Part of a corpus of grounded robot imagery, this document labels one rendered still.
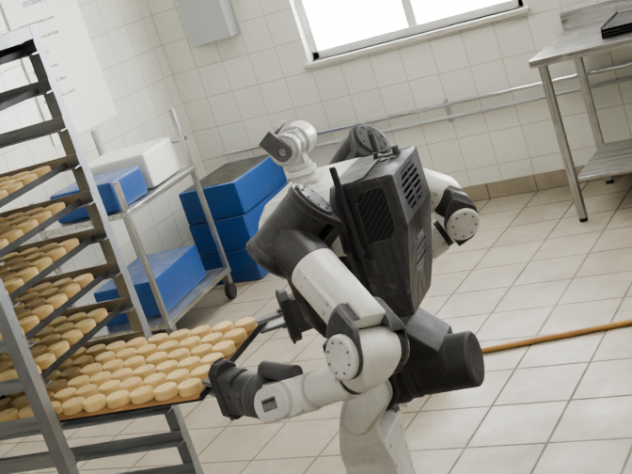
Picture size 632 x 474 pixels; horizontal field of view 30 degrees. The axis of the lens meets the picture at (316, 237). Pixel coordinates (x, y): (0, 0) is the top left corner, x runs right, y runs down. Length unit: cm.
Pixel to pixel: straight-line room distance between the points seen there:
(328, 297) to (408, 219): 29
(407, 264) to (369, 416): 35
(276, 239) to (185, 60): 569
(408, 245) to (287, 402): 37
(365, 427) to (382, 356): 45
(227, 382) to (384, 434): 37
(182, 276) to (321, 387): 440
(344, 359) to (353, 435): 50
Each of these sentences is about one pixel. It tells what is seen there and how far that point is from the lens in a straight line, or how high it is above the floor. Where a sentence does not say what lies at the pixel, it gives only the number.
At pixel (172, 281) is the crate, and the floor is 31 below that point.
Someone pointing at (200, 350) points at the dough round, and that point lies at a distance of 258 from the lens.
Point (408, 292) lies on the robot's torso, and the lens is 224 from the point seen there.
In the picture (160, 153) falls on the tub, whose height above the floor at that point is 94.
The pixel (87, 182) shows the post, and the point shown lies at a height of 144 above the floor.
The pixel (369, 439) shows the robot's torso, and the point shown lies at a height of 84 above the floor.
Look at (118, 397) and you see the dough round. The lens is 248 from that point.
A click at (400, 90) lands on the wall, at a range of 710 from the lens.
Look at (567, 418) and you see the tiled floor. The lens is 419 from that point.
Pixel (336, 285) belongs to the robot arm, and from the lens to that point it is 199.
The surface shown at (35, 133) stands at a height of 159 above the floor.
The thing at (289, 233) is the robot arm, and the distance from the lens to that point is 207.
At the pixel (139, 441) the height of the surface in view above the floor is 78.
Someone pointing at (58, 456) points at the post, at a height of 98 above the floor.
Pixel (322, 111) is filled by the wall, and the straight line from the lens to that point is 735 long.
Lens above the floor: 184
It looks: 14 degrees down
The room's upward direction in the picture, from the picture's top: 18 degrees counter-clockwise
